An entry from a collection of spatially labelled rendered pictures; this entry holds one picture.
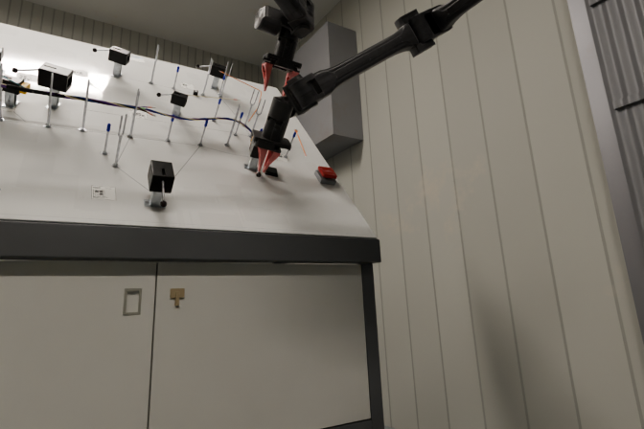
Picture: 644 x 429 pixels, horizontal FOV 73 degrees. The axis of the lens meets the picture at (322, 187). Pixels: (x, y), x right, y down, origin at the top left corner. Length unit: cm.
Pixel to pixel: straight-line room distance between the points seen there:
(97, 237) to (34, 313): 17
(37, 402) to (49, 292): 19
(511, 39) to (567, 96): 44
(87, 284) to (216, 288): 26
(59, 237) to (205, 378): 42
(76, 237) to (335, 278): 63
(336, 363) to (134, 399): 48
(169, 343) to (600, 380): 158
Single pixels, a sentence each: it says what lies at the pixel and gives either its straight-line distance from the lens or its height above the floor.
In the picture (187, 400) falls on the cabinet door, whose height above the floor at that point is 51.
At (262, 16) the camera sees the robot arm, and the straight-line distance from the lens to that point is 125.
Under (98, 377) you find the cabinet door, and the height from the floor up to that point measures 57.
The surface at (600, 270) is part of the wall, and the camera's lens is 199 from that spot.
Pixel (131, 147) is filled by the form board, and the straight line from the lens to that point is 126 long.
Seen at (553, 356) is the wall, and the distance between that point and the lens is 212.
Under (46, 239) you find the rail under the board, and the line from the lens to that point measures 98.
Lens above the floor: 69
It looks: 15 degrees up
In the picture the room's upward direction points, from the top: 2 degrees counter-clockwise
